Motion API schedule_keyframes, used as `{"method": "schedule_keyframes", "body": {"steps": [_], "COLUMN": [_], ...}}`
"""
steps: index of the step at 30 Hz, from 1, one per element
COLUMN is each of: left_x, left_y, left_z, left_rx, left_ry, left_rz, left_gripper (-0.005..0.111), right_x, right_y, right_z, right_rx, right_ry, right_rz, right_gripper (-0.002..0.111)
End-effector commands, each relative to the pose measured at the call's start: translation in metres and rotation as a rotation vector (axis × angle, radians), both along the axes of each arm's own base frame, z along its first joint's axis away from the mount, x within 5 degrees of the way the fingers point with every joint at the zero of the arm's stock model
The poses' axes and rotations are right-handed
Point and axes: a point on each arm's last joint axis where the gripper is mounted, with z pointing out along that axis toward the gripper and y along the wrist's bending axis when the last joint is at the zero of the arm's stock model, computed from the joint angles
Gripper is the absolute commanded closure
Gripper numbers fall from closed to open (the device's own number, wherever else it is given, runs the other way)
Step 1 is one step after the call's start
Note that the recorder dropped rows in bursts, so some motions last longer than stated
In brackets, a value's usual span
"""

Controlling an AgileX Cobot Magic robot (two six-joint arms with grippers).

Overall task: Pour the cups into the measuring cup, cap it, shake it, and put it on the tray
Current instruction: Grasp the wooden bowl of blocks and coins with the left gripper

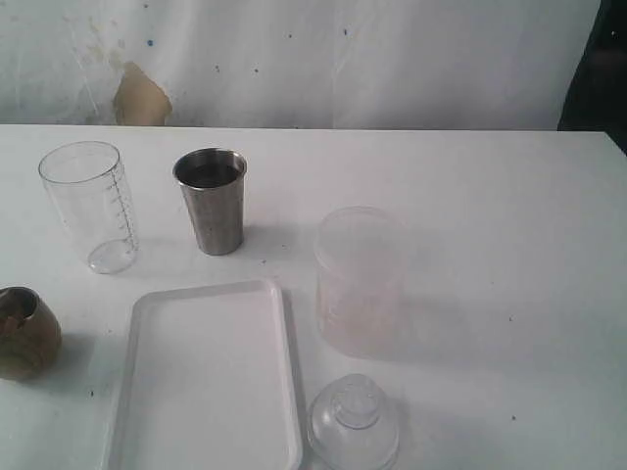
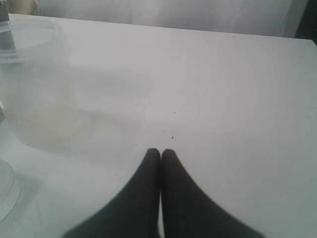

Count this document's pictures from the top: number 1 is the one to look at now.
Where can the stainless steel cup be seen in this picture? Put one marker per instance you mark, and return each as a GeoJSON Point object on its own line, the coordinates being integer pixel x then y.
{"type": "Point", "coordinates": [212, 184]}

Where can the clear dome lid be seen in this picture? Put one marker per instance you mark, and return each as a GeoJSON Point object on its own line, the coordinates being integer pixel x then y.
{"type": "Point", "coordinates": [352, 424]}

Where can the clear plastic measuring cup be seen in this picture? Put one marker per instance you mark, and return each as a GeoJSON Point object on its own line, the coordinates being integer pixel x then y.
{"type": "Point", "coordinates": [87, 186]}

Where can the brown wooden cup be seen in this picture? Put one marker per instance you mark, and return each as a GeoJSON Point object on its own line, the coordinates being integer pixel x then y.
{"type": "Point", "coordinates": [31, 335]}

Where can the frosted plastic container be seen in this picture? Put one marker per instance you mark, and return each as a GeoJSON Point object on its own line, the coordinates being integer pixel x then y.
{"type": "Point", "coordinates": [362, 256]}

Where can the white rectangular tray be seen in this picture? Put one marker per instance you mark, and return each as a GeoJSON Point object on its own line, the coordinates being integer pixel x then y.
{"type": "Point", "coordinates": [207, 382]}

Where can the dark object at right edge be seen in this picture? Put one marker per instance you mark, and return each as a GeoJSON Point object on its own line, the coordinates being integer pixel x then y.
{"type": "Point", "coordinates": [596, 98]}

